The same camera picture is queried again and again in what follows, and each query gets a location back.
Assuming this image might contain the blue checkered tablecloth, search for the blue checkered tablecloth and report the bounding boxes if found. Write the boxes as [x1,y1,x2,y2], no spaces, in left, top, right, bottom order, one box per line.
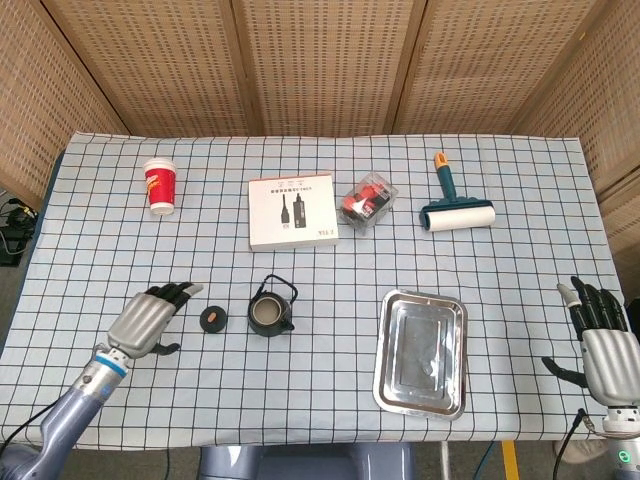
[0,130,640,449]

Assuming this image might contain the black cast-iron teapot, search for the black cast-iron teapot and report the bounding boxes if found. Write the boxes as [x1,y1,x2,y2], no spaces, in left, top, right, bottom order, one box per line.
[246,273,299,338]

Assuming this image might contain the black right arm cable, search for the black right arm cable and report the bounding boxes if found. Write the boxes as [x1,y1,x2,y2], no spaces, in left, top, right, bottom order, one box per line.
[552,407,592,480]

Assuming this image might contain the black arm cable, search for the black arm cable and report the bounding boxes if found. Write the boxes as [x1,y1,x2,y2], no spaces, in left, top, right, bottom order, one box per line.
[552,407,592,480]
[0,402,59,446]

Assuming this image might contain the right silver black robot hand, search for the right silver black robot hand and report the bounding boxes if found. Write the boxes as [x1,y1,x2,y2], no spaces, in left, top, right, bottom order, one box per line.
[542,275,640,407]

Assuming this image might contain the stainless steel tray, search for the stainless steel tray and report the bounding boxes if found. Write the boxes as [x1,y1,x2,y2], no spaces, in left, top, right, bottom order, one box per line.
[372,288,469,423]

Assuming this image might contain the woven bamboo folding screen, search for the woven bamboo folding screen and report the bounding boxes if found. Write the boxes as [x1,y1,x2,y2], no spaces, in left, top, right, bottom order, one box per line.
[0,0,640,301]

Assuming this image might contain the white cardboard product box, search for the white cardboard product box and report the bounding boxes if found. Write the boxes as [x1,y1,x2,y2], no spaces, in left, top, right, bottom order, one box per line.
[247,173,341,253]

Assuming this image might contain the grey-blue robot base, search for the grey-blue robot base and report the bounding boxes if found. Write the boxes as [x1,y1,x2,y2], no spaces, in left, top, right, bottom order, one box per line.
[197,442,416,480]

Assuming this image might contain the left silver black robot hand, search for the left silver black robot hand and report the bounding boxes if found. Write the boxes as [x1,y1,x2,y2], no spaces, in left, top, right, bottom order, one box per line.
[106,282,205,359]

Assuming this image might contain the clear plastic box red contents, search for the clear plastic box red contents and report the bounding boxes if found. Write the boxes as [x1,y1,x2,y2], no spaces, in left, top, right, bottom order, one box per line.
[338,171,397,232]

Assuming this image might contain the teal handled lint roller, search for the teal handled lint roller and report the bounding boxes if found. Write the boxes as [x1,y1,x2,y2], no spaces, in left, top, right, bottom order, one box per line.
[418,151,497,234]

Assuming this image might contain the black cables and power strip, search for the black cables and power strip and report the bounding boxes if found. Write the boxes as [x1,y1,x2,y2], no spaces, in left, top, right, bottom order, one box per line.
[0,197,39,267]

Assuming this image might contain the red paper cup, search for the red paper cup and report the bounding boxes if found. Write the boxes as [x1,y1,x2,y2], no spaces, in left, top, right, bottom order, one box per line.
[143,157,178,217]

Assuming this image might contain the blue floor cable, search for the blue floor cable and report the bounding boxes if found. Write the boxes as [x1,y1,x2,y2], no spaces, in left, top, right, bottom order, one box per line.
[474,442,497,480]

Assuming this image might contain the black teapot lid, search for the black teapot lid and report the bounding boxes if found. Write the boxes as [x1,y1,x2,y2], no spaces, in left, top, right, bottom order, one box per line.
[199,304,229,335]

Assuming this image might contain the grey white sneaker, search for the grey white sneaker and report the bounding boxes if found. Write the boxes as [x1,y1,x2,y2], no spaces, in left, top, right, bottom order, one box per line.
[552,439,609,474]

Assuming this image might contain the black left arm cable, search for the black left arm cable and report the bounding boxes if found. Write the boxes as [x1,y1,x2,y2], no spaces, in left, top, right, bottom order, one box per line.
[0,402,59,446]

